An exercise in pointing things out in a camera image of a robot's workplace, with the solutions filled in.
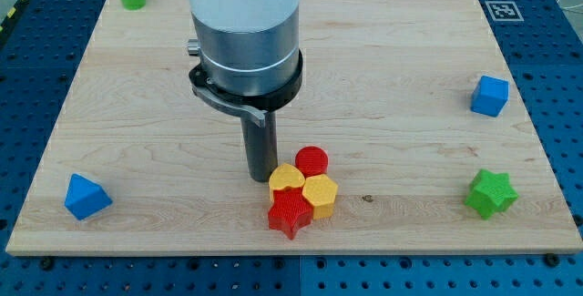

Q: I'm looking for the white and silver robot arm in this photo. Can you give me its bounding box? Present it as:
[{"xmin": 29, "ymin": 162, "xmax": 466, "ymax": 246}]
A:
[{"xmin": 189, "ymin": 0, "xmax": 302, "ymax": 128}]

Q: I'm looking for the blue triangle block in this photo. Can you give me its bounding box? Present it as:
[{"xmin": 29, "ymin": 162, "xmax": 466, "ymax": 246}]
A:
[{"xmin": 64, "ymin": 174, "xmax": 113, "ymax": 220}]

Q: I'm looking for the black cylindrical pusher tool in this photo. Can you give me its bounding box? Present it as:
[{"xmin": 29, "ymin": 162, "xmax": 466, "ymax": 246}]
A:
[{"xmin": 241, "ymin": 112, "xmax": 278, "ymax": 182}]

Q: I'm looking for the red cylinder block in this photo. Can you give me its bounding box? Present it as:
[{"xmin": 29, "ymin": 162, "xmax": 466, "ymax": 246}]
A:
[{"xmin": 295, "ymin": 146, "xmax": 329, "ymax": 178}]

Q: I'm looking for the yellow heart block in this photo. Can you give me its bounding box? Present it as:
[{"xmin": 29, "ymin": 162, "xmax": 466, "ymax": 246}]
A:
[{"xmin": 268, "ymin": 163, "xmax": 305, "ymax": 202}]

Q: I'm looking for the yellow hexagon block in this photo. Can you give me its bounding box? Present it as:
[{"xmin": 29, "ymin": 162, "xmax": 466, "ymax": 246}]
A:
[{"xmin": 302, "ymin": 174, "xmax": 338, "ymax": 219}]

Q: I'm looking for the red star block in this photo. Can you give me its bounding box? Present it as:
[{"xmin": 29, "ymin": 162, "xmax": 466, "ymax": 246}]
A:
[{"xmin": 268, "ymin": 188, "xmax": 313, "ymax": 240}]

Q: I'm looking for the wooden board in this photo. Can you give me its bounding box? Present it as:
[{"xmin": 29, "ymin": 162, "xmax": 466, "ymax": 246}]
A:
[{"xmin": 6, "ymin": 0, "xmax": 582, "ymax": 257}]

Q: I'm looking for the blue cube block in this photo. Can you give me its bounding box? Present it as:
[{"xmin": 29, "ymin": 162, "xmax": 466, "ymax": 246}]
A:
[{"xmin": 470, "ymin": 76, "xmax": 509, "ymax": 117}]

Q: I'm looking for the green star block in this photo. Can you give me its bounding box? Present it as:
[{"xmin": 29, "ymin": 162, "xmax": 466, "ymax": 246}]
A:
[{"xmin": 464, "ymin": 168, "xmax": 519, "ymax": 219}]

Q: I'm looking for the black and white fiducial tag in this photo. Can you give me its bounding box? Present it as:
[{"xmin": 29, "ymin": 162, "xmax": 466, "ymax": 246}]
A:
[{"xmin": 485, "ymin": 1, "xmax": 524, "ymax": 22}]

